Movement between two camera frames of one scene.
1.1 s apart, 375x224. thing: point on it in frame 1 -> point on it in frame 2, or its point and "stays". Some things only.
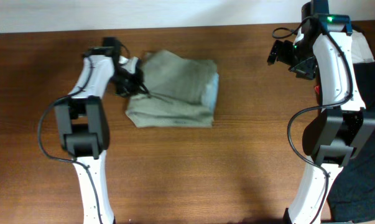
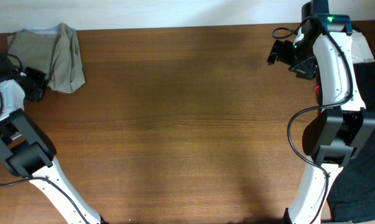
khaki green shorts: [181, 93] -> [55, 51]
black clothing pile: [359, 193] stays
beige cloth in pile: [361, 51] stays
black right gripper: [308, 71] stays
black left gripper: [139, 86] -> [41, 76]
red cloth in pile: [317, 89] stays
